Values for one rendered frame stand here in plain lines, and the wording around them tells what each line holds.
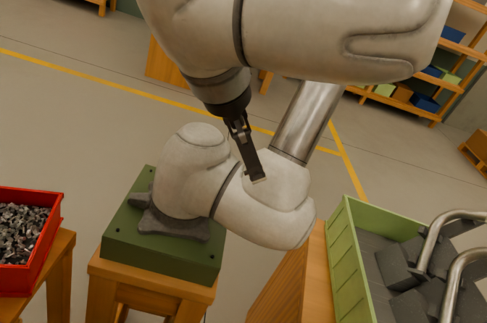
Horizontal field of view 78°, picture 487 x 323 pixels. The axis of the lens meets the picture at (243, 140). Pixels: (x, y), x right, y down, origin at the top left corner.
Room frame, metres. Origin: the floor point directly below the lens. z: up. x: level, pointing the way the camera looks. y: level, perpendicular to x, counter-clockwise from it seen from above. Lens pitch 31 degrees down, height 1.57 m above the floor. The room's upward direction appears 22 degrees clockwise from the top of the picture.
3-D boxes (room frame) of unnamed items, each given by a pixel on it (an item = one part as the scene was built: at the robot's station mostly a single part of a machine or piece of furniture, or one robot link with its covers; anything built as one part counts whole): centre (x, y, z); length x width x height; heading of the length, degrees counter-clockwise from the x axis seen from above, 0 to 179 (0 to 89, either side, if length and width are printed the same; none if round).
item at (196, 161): (0.58, 0.09, 1.10); 0.18 x 0.16 x 0.22; 80
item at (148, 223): (0.57, 0.11, 0.96); 0.22 x 0.18 x 0.06; 107
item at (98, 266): (0.57, 0.10, 0.83); 0.32 x 0.32 x 0.04; 7
